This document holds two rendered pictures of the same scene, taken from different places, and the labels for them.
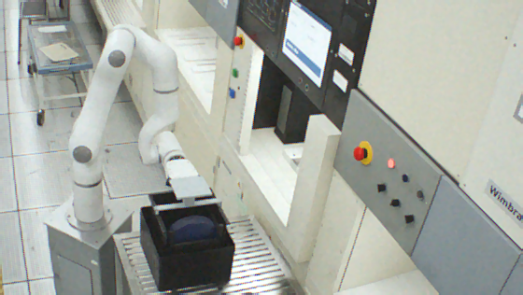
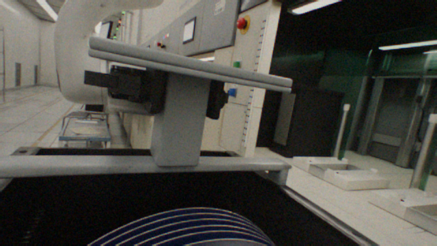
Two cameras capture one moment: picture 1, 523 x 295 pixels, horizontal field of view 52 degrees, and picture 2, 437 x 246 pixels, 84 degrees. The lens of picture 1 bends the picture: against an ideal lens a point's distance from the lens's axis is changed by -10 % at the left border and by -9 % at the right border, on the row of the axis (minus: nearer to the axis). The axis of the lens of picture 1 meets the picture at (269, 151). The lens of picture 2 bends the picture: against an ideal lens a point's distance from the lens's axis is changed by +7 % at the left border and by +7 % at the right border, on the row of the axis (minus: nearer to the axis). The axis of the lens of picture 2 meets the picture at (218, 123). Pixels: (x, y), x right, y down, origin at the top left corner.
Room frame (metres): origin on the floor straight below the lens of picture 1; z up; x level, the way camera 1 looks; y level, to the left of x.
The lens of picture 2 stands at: (1.37, 0.20, 1.10)
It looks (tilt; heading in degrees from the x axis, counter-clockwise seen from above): 8 degrees down; 2
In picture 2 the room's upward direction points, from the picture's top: 9 degrees clockwise
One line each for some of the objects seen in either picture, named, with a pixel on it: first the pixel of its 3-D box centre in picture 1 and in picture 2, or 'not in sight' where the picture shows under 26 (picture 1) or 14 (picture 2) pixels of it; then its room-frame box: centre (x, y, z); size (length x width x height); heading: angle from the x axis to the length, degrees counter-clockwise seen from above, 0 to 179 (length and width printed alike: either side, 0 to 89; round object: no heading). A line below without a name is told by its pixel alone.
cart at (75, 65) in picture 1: (60, 67); (87, 145); (3.90, 1.76, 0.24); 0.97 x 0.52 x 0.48; 32
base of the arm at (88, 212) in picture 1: (88, 197); not in sight; (1.69, 0.66, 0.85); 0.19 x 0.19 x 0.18
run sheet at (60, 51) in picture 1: (58, 50); (85, 130); (3.73, 1.70, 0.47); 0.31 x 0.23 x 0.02; 51
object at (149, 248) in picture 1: (185, 244); not in sight; (1.55, 0.24, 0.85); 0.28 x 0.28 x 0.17; 29
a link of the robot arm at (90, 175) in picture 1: (87, 147); not in sight; (1.72, 0.67, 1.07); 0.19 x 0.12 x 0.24; 13
